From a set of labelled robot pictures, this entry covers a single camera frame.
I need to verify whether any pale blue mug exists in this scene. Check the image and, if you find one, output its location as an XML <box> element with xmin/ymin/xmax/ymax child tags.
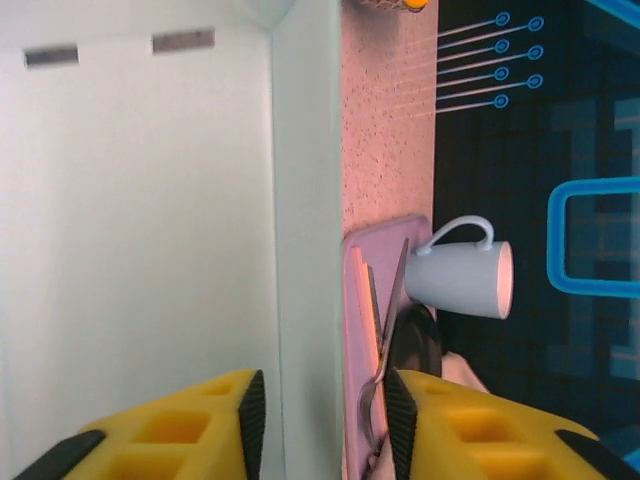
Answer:
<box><xmin>402</xmin><ymin>214</ymin><xmax>515</xmax><ymax>321</ymax></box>

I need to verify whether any silver metal knife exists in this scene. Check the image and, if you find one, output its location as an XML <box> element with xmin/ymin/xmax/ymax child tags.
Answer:
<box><xmin>351</xmin><ymin>247</ymin><xmax>385</xmax><ymax>374</ymax></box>

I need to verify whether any light blue paper box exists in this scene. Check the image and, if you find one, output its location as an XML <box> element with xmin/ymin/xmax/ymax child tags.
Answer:
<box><xmin>0</xmin><ymin>0</ymin><xmax>346</xmax><ymax>480</ymax></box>

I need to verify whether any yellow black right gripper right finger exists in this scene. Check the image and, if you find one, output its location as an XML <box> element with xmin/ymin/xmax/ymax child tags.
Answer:
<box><xmin>382</xmin><ymin>367</ymin><xmax>624</xmax><ymax>480</ymax></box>

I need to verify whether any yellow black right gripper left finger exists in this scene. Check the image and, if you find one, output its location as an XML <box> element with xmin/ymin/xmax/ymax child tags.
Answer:
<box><xmin>14</xmin><ymin>368</ymin><xmax>267</xmax><ymax>480</ymax></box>

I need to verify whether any lavender plastic tray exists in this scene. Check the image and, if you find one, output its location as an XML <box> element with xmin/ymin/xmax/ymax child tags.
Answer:
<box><xmin>341</xmin><ymin>214</ymin><xmax>436</xmax><ymax>480</ymax></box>

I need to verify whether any orange bowl with patterned outside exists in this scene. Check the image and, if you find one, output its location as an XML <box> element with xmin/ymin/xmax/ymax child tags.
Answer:
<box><xmin>355</xmin><ymin>0</ymin><xmax>432</xmax><ymax>12</ymax></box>

